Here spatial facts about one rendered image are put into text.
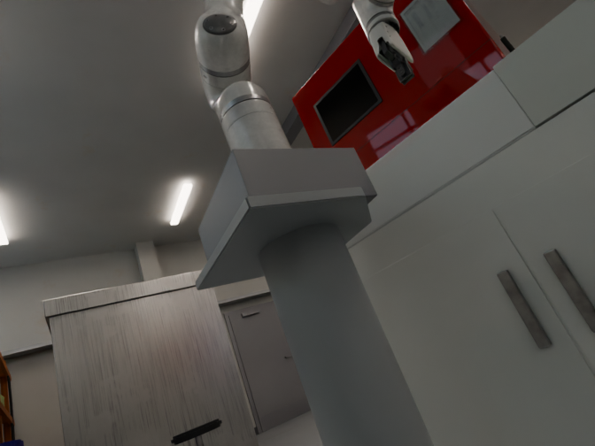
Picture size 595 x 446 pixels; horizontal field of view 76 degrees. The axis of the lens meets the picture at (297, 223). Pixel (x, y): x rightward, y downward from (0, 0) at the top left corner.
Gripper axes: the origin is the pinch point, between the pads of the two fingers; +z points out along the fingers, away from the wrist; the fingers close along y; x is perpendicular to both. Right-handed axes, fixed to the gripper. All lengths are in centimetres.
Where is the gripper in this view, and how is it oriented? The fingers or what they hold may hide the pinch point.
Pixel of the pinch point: (405, 73)
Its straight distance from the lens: 99.9
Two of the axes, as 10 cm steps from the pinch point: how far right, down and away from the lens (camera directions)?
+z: 1.9, 8.5, -5.0
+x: 6.3, -5.0, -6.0
